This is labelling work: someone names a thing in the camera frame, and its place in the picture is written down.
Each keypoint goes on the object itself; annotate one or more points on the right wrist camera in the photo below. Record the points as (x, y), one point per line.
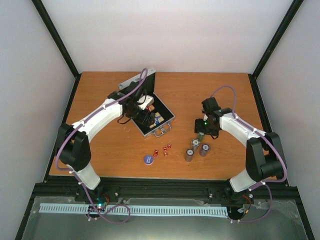
(209, 106)

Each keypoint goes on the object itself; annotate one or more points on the aluminium poker case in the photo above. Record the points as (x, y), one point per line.
(131, 109)

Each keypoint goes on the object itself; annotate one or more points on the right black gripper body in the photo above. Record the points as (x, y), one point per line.
(206, 128)

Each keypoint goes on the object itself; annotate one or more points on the black aluminium frame rail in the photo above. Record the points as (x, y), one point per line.
(114, 189)

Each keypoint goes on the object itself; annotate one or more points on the brown poker chip stack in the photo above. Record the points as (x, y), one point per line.
(189, 154)

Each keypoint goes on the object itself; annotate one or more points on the red playing card deck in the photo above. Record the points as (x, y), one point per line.
(151, 108)

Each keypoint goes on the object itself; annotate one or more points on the blue small blind button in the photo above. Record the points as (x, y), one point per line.
(148, 159)

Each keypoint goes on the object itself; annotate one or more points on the light blue cable duct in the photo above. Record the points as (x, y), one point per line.
(136, 210)

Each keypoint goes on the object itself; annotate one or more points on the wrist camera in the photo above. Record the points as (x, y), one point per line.
(145, 101)
(209, 106)

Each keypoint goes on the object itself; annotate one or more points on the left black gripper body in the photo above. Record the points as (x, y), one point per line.
(141, 119)

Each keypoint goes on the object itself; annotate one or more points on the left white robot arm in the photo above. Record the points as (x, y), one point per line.
(72, 146)

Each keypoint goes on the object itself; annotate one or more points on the purple poker chip stack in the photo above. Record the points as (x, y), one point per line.
(204, 150)

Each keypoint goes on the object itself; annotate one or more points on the green poker chip stack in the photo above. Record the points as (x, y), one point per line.
(200, 136)

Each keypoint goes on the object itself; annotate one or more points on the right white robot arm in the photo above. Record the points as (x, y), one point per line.
(264, 155)

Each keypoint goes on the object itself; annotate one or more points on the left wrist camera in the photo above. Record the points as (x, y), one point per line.
(145, 101)

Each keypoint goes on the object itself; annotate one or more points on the blue playing card deck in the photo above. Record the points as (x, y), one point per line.
(157, 120)

